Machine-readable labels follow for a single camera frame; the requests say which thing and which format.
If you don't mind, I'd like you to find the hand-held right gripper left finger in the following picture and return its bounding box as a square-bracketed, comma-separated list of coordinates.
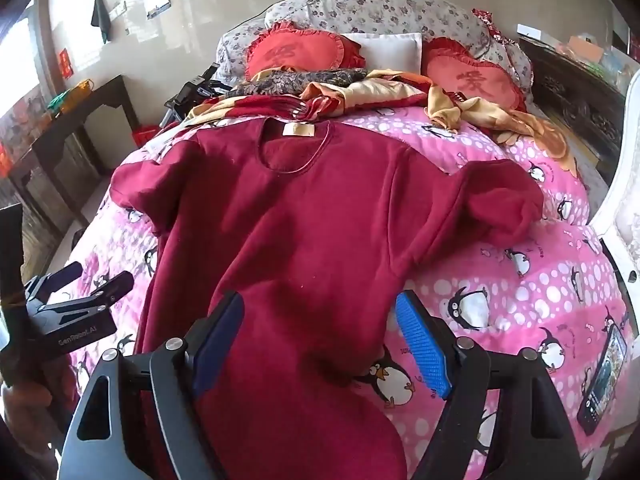
[60, 290, 246, 480]

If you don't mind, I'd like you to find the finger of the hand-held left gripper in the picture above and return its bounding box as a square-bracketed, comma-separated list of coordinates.
[37, 271, 135, 317]
[22, 261, 84, 306]

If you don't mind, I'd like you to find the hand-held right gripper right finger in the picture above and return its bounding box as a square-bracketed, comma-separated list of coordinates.
[395, 290, 586, 480]

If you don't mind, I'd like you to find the dark red sweater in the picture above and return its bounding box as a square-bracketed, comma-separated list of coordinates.
[109, 119, 545, 480]

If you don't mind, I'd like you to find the pink penguin blanket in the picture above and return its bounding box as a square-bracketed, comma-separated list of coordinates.
[65, 107, 636, 480]

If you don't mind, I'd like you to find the red basket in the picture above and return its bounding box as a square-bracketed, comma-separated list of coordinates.
[131, 124, 161, 148]

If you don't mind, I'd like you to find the dark wooden table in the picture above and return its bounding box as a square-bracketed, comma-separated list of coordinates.
[7, 75, 141, 226]

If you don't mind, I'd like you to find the yellow green bundle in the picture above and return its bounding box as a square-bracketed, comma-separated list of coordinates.
[47, 79, 95, 113]

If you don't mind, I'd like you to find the black smartphone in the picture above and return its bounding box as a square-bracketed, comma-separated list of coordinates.
[576, 322, 628, 436]

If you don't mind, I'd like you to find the black tripod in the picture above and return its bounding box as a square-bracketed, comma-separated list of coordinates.
[160, 62, 236, 131]

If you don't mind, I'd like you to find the orange patterned cloth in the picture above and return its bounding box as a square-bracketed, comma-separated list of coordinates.
[185, 69, 578, 171]

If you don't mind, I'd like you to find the dark hanging cloth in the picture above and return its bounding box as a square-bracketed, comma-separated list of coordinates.
[91, 0, 113, 45]

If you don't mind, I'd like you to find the dark patterned cloth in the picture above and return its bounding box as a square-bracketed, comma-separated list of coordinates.
[220, 67, 368, 101]

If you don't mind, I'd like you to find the red heart pillow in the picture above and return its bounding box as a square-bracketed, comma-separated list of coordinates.
[245, 21, 367, 81]
[421, 36, 528, 113]

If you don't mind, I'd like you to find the dark carved wooden cabinet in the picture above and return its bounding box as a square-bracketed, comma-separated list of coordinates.
[517, 35, 631, 186]

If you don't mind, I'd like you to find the white pillow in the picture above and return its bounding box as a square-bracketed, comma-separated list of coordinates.
[340, 32, 423, 72]

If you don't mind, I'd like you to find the red patterned cloth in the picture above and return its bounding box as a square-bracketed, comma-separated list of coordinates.
[472, 7, 516, 43]

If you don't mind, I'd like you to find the orange box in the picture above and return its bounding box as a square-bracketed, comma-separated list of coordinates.
[567, 37, 603, 61]

